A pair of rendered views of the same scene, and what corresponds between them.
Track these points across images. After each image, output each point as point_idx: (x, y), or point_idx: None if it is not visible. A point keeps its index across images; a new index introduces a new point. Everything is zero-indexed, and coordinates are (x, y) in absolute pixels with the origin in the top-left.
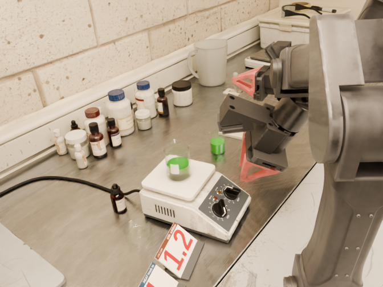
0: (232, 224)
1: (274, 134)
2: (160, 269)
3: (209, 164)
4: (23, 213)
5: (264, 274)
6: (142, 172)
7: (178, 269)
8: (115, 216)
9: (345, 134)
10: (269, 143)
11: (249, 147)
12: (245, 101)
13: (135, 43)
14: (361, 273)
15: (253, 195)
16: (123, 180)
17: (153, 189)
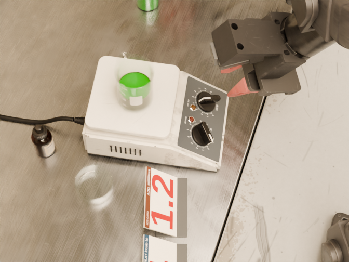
0: (219, 148)
1: (292, 64)
2: (155, 238)
3: (169, 65)
4: None
5: (271, 205)
6: (45, 70)
7: (171, 228)
8: (46, 164)
9: None
10: (281, 71)
11: (250, 71)
12: (250, 23)
13: None
14: None
15: (226, 83)
16: (23, 92)
17: (107, 131)
